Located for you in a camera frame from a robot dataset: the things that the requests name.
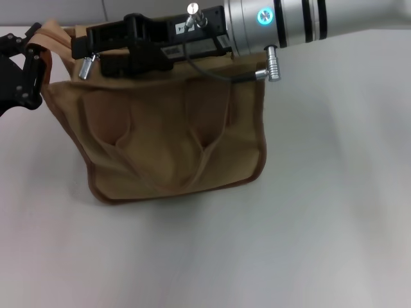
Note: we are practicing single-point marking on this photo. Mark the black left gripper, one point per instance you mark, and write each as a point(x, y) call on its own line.
point(8, 86)

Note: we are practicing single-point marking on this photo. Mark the khaki canvas food bag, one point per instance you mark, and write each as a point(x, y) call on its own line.
point(167, 134)

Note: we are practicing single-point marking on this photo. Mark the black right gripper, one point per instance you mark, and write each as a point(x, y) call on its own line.
point(160, 35)

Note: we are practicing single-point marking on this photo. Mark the silver zipper pull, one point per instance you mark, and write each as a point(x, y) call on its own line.
point(86, 67)

